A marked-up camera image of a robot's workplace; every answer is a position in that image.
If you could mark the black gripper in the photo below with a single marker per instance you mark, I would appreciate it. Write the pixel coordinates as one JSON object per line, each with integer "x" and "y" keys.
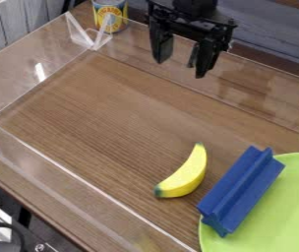
{"x": 195, "y": 19}

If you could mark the yellow toy banana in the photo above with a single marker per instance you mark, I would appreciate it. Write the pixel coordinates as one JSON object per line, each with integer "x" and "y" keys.
{"x": 182, "y": 181}

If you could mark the green plate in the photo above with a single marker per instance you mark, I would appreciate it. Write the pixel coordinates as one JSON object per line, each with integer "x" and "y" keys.
{"x": 269, "y": 229}

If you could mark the yellow labelled tin can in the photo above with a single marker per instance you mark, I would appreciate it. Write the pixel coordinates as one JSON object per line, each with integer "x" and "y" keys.
{"x": 110, "y": 13}

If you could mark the blue plastic block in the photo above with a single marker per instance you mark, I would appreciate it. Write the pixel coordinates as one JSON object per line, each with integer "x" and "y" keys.
{"x": 232, "y": 197}

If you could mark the clear acrylic barrier wall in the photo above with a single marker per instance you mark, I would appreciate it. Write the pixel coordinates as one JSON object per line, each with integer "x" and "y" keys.
{"x": 98, "y": 124}

